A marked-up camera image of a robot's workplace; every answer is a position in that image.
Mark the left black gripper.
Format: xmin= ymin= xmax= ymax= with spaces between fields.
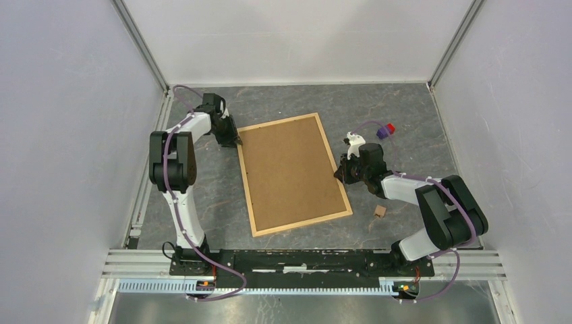
xmin=210 ymin=115 xmax=242 ymax=149

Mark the small brown cube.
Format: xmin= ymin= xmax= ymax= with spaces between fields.
xmin=374 ymin=205 xmax=387 ymax=218

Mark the purple cable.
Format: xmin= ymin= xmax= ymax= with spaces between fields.
xmin=350 ymin=120 xmax=479 ymax=304
xmin=161 ymin=84 xmax=248 ymax=302

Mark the purple and red block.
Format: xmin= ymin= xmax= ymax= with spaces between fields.
xmin=376 ymin=124 xmax=395 ymax=140

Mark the brown backing board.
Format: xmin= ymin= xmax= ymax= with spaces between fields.
xmin=240 ymin=117 xmax=348 ymax=232

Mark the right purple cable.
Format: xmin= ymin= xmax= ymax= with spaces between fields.
xmin=350 ymin=120 xmax=479 ymax=304

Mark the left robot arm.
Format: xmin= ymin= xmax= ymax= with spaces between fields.
xmin=148 ymin=93 xmax=242 ymax=275

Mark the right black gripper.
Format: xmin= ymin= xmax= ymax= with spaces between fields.
xmin=333 ymin=152 xmax=369 ymax=186

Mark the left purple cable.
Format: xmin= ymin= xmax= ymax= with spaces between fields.
xmin=161 ymin=84 xmax=248 ymax=302

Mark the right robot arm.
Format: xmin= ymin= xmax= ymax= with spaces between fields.
xmin=334 ymin=143 xmax=488 ymax=275

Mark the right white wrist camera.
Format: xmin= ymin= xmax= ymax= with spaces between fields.
xmin=344 ymin=132 xmax=366 ymax=160

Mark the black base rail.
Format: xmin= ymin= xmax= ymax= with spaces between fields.
xmin=169 ymin=248 xmax=435 ymax=292

